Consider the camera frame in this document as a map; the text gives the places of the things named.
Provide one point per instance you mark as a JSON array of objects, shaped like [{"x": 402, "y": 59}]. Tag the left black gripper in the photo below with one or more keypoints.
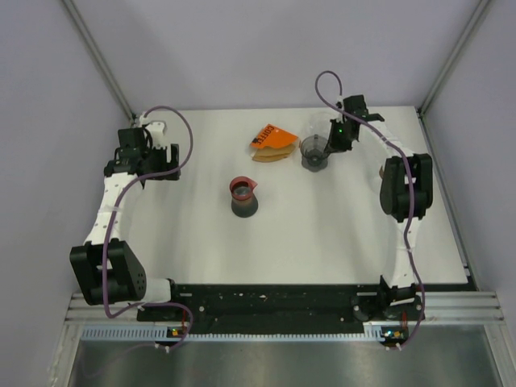
[{"x": 166, "y": 166}]

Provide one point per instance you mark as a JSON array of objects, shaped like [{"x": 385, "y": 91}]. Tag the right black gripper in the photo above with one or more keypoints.
[{"x": 334, "y": 147}]

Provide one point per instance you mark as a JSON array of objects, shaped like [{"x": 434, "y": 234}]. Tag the clear plastic coffee dripper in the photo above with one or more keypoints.
[{"x": 314, "y": 155}]

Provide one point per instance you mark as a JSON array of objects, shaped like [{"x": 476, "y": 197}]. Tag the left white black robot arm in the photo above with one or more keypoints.
[{"x": 141, "y": 150}]

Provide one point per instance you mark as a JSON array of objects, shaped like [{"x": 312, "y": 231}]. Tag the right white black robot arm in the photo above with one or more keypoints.
[{"x": 403, "y": 180}]

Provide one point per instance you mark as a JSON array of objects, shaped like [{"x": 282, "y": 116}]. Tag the orange coffee filter package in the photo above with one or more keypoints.
[{"x": 273, "y": 137}]

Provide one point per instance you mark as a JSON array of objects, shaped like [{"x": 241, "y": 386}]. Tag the brown paper filter stack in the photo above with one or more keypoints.
[{"x": 268, "y": 154}]

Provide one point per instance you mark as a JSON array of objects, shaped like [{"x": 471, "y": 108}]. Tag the clear glass cup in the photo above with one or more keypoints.
[{"x": 320, "y": 124}]

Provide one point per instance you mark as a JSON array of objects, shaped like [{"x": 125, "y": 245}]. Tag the clear glass with brown band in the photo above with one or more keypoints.
[{"x": 379, "y": 174}]

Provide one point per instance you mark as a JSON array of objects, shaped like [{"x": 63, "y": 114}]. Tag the glass carafe with red rim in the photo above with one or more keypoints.
[{"x": 244, "y": 203}]

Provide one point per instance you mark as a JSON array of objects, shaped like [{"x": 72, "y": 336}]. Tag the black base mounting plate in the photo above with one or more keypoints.
[{"x": 285, "y": 309}]

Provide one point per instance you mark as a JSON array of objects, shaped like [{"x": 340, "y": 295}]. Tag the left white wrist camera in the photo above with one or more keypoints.
[{"x": 155, "y": 129}]

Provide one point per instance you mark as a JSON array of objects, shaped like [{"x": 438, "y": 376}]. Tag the grey slotted cable duct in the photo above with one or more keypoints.
[{"x": 124, "y": 333}]

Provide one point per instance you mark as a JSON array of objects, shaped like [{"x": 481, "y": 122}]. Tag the aluminium frame rail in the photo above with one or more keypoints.
[{"x": 442, "y": 308}]

